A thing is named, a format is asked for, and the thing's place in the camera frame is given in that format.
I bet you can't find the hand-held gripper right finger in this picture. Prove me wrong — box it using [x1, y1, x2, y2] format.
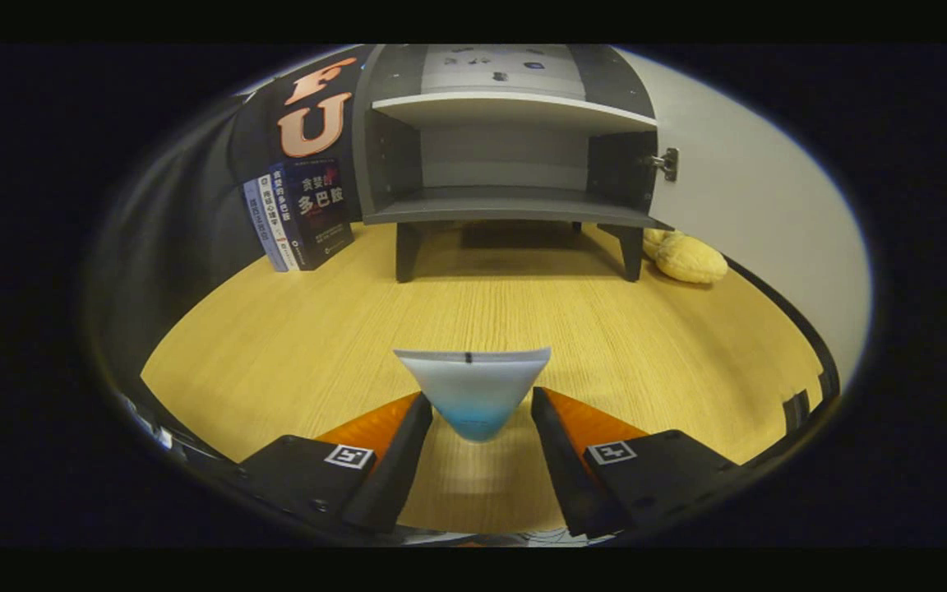
[530, 386, 741, 539]

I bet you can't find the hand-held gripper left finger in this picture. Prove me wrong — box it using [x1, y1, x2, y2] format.
[231, 391, 434, 535]

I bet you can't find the white and blue tube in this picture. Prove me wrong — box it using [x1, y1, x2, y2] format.
[394, 346, 552, 443]

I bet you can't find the white cabinet door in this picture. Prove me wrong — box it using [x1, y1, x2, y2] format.
[613, 48, 871, 387]

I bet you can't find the yellow plush toy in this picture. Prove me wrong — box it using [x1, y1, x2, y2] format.
[642, 229, 729, 285]

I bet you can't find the dark blue book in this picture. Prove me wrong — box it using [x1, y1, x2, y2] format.
[280, 158, 355, 271]

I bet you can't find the pale blue book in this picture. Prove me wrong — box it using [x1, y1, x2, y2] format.
[242, 177, 287, 274]

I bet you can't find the grey cabinet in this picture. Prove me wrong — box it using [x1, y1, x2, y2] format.
[352, 44, 673, 284]

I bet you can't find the metal door hinge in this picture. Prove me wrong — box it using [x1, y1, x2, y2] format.
[648, 147, 680, 183]

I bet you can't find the black backdrop cloth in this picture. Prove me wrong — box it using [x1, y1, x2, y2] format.
[91, 44, 376, 395]

